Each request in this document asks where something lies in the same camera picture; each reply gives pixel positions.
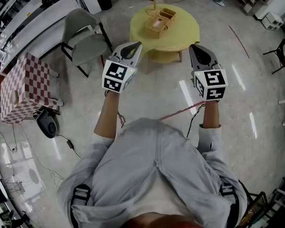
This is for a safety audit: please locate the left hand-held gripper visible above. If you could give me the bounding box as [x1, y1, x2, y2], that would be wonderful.
[101, 41, 143, 95]

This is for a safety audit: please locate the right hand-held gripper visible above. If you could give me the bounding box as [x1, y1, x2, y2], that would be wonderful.
[189, 44, 228, 101]

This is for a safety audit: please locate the wicker tissue box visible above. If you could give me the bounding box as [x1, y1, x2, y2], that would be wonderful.
[145, 15, 169, 39]

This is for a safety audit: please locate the person's left forearm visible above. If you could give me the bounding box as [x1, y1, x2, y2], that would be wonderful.
[94, 90, 121, 140]

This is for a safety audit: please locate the person's right forearm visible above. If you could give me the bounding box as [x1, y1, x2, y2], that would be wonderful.
[201, 100, 222, 129]

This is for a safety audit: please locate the red white checkered box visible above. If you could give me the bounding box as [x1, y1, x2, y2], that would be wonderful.
[0, 52, 65, 125]

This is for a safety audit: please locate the round yellow table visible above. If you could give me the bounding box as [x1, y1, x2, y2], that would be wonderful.
[129, 2, 200, 75]

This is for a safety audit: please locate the grey chair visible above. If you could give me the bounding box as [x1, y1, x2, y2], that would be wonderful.
[61, 8, 114, 78]

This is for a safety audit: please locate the wooden peg stand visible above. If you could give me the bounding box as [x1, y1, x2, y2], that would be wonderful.
[144, 0, 166, 16]

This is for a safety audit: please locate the black bin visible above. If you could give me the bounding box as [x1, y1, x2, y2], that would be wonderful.
[97, 0, 113, 11]

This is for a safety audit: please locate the small white cabinet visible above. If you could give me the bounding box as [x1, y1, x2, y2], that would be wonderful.
[261, 12, 285, 31]

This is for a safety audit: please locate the black metal chair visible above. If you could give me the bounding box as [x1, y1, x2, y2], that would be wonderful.
[263, 38, 285, 75]

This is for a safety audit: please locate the white long workbench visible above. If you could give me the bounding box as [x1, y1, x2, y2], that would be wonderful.
[0, 0, 103, 71]

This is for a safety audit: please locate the black round floor device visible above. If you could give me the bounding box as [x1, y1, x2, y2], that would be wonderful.
[33, 108, 60, 139]

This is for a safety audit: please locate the person's grey hoodie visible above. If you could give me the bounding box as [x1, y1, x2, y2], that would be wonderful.
[57, 117, 247, 228]

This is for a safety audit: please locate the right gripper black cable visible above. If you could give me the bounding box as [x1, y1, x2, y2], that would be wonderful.
[186, 103, 206, 139]

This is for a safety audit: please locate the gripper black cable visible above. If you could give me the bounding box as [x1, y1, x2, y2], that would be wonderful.
[186, 103, 206, 139]
[117, 112, 126, 128]

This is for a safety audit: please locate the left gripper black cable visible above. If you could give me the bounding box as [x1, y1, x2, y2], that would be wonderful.
[117, 112, 126, 128]

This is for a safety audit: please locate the black harness strap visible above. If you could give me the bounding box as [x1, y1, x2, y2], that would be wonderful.
[219, 183, 239, 223]
[70, 184, 91, 208]

